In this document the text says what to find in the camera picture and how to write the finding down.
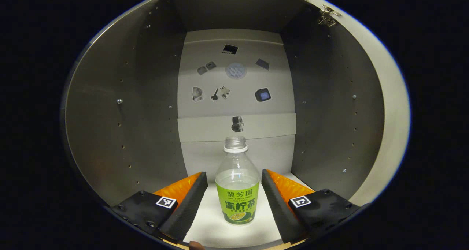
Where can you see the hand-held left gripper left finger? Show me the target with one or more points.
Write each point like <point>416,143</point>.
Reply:
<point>188,209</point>

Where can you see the grey cabinet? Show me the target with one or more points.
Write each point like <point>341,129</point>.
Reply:
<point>110,114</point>

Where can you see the green label plastic bottle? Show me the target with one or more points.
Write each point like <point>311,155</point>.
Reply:
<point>237,202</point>

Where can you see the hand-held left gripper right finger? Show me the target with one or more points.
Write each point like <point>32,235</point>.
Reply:
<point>280,213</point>

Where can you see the beige cabinet door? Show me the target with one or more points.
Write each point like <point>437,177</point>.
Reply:
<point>395,114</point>

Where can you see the metal cabinet hinge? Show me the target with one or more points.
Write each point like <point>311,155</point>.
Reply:
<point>327,20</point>

